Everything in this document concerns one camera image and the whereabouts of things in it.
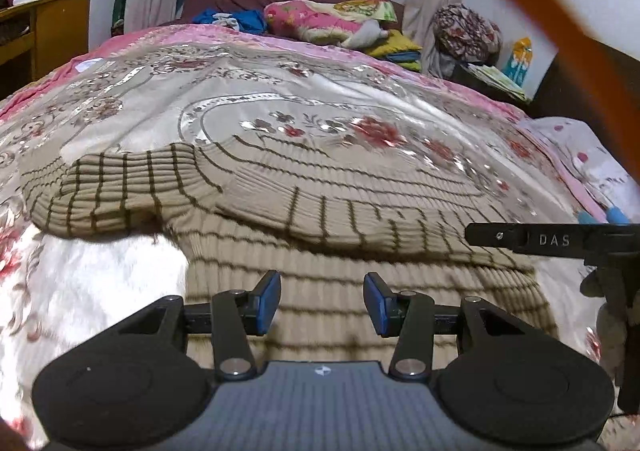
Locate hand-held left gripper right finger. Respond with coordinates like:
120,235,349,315
364,272,544,378

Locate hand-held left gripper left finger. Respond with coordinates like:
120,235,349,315
105,270,282,378

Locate beige striped knit sweater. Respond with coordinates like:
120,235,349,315
20,141,560,374

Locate blue clothes pile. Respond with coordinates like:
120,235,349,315
192,8,268,36

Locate person's right hand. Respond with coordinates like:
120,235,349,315
580,270,627,377

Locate pink dotted bed sheet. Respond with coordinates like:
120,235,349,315
520,116,640,224

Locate stack of papers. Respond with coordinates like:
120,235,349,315
467,62,532,104

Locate colourful printed bag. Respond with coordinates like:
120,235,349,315
501,37,533,88

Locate floral satin bedspread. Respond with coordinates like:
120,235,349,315
0,24,608,451

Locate dark floral cloth bundle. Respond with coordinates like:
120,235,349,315
429,4,503,77

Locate yellow green folded cloth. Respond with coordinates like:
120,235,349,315
364,30,423,72

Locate grey white cloth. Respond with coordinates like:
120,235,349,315
342,20,391,49

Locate pink floral pillow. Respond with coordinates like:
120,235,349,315
263,0,399,48

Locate green bottle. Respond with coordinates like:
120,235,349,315
111,0,128,37

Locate wooden desk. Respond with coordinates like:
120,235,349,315
0,0,97,101

